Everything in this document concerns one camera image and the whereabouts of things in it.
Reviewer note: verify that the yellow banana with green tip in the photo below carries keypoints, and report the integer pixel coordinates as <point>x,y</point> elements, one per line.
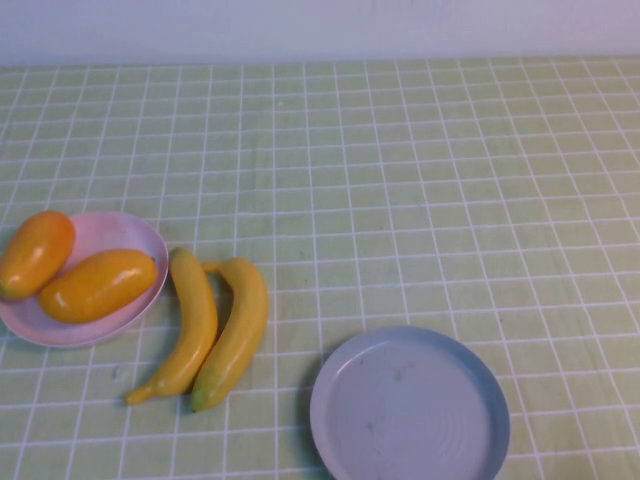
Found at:
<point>240,325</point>

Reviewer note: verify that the yellow banana with long stem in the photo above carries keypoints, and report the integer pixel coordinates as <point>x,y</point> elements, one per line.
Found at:
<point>195,320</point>

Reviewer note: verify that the glossy yellow mango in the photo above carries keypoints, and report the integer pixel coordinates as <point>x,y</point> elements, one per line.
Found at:
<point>95,287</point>

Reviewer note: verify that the orange mango with green tip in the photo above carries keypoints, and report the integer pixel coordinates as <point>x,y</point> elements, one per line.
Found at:
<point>35,255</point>

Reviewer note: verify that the blue-grey round plate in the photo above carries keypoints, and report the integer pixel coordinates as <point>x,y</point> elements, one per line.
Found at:
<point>410,415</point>

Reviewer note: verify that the pink round plate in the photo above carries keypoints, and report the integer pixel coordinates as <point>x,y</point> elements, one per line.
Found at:
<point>115,235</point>

